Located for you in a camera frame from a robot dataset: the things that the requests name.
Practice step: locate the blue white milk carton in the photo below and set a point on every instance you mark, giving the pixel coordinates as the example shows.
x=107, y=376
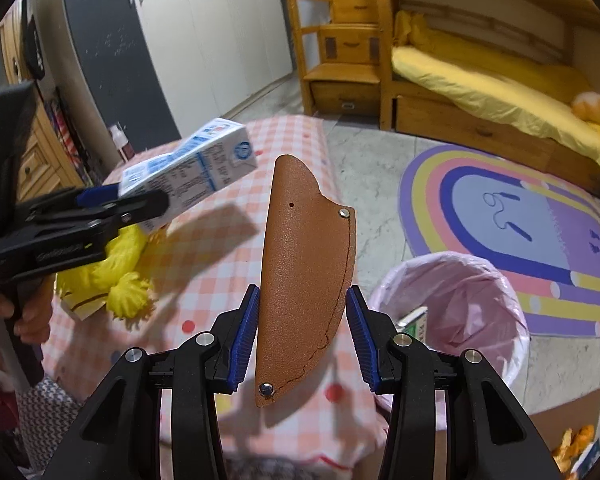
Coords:
x=205, y=160

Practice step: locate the wooden bunk bed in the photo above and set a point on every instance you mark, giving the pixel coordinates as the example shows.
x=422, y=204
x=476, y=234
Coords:
x=480, y=130

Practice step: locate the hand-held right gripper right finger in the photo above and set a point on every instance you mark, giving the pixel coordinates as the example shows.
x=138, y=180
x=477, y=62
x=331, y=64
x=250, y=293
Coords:
x=360, y=340

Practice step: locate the clear cap spray bottle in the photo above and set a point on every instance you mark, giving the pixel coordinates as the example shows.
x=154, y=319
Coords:
x=125, y=147

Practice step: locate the bin with pink bag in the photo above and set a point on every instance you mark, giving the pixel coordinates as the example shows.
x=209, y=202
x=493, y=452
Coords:
x=460, y=300

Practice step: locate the white grey wardrobe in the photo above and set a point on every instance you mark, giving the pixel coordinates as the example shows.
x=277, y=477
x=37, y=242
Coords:
x=190, y=50

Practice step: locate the green medicine box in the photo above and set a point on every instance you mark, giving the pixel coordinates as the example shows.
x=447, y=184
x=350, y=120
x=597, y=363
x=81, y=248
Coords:
x=420, y=330

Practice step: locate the orange white plush toy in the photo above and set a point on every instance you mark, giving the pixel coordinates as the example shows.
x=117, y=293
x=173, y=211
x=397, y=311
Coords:
x=590, y=106

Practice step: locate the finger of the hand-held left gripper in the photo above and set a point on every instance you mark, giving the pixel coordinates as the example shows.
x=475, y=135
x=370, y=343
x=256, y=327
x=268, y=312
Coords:
x=140, y=207
x=97, y=196

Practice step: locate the wooden stair drawers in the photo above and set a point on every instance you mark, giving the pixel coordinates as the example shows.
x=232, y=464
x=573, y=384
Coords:
x=340, y=45

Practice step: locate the yellow bedsheet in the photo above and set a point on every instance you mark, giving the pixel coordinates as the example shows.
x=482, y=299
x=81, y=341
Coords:
x=480, y=80

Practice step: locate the person's left hand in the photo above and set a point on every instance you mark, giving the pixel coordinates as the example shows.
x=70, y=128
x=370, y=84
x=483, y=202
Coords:
x=32, y=320

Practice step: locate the rainbow rug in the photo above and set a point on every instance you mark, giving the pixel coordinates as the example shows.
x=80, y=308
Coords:
x=530, y=220

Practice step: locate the person's houndstooth trouser leg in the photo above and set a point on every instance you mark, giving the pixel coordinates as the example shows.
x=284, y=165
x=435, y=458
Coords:
x=50, y=410

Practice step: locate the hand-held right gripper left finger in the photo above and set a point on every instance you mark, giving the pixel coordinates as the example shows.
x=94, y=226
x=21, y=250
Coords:
x=245, y=340

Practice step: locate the black hanging cloth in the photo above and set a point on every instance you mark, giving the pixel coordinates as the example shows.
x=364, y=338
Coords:
x=34, y=50

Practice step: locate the wooden cabinet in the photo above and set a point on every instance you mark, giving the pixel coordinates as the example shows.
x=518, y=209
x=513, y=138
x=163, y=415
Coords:
x=45, y=145

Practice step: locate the pink checked dotted blanket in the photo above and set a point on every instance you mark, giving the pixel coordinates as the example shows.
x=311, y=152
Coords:
x=300, y=135

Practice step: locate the brown leather sheath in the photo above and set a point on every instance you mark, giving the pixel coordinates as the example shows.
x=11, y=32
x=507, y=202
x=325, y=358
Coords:
x=305, y=260

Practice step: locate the orange peel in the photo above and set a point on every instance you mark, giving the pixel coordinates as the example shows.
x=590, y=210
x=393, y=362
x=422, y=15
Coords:
x=562, y=452
x=584, y=436

